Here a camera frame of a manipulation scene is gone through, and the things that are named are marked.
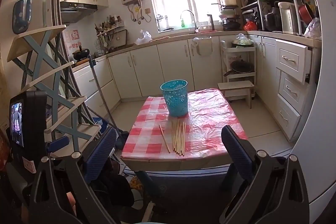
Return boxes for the red checked plastic tablecloth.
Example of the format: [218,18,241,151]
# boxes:
[121,89,249,161]

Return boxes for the red paper wall decoration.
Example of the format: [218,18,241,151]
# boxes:
[65,29,82,51]

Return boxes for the black wok on counter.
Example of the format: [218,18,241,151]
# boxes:
[72,46,91,62]

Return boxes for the folding shelf with blue braces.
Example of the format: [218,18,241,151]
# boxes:
[7,25,103,152]

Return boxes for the black range hood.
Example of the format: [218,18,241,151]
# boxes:
[60,1,98,25]

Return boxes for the bowl of green vegetables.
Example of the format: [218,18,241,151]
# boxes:
[231,33,254,48]

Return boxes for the chrome sink faucet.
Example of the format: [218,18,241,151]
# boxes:
[180,9,200,33]

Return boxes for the cream drawer cabinet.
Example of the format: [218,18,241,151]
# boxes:
[248,34,314,143]

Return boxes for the white plastic bag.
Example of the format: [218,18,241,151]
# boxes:
[135,29,152,45]

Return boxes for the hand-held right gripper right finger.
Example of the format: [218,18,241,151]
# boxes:
[219,125,310,224]

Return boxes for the black rice cooker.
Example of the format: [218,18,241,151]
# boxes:
[264,12,281,32]

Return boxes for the blue flat mop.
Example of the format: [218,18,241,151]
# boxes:
[89,54,131,151]

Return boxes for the cream base cabinets under sink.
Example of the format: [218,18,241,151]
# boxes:
[107,35,224,99]

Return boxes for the red plastic bag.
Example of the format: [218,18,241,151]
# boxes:
[243,20,258,31]

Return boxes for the wooden chopstick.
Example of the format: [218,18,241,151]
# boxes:
[159,124,171,153]

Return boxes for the white step stool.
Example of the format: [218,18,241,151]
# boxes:
[218,80,255,109]

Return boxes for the clear plastic bag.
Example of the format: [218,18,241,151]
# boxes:
[303,17,322,40]

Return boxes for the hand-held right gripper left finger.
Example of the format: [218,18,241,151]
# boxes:
[29,127,121,224]

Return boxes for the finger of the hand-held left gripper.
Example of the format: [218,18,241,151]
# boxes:
[46,135,70,153]

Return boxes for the black frying pan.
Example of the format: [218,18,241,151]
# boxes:
[224,60,255,76]

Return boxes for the cream base cabinets under stove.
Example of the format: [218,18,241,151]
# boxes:
[72,55,121,119]

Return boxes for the white refrigerator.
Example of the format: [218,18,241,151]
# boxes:
[289,0,336,205]

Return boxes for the dish rack with dishes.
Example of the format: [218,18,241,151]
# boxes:
[211,0,241,32]

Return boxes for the white electric water boiler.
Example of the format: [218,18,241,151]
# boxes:
[278,1,300,35]

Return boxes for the white hanging waste bin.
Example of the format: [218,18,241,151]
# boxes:
[192,36,213,57]

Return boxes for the bundle of wooden chopsticks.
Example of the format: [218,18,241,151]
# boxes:
[172,121,187,156]

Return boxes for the wall utensil rack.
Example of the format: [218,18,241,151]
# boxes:
[94,15,129,54]

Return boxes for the white trolley cart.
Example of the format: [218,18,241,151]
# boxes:
[220,40,257,99]

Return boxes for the teal perforated plastic basket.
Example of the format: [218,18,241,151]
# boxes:
[160,79,189,118]

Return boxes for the blue hanging pouch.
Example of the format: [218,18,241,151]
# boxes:
[12,0,33,34]

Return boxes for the red cooking pot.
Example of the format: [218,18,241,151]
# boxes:
[298,3,315,25]

